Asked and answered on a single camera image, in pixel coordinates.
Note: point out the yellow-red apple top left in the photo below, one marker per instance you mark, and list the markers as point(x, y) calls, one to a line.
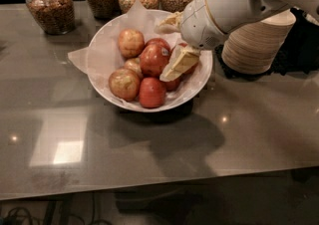
point(131, 43)

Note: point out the white bowl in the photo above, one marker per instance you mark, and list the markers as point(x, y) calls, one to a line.
point(99, 53)

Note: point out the glass jar brown cereal left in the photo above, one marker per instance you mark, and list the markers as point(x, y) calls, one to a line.
point(55, 17)

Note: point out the white paper liner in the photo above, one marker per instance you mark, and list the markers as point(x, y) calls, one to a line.
point(146, 20)

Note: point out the red apple right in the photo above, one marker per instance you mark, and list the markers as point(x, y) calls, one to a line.
point(190, 70)

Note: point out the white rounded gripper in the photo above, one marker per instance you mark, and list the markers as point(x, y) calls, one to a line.
point(198, 23)

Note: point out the stack of paper bowls front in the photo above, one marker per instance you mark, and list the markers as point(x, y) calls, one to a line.
point(251, 49)

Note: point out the small red apple centre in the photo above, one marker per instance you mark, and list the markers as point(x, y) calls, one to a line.
point(172, 84)

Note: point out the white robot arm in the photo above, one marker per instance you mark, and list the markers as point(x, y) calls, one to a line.
point(241, 12)

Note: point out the yellowish apple middle left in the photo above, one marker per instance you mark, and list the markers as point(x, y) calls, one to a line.
point(134, 65)

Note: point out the yellow-green apple front left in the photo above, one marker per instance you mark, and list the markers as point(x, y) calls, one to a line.
point(124, 84)

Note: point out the large red apple with sticker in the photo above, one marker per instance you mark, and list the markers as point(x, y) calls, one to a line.
point(153, 59)

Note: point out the red apple front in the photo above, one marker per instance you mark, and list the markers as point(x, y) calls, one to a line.
point(152, 93)

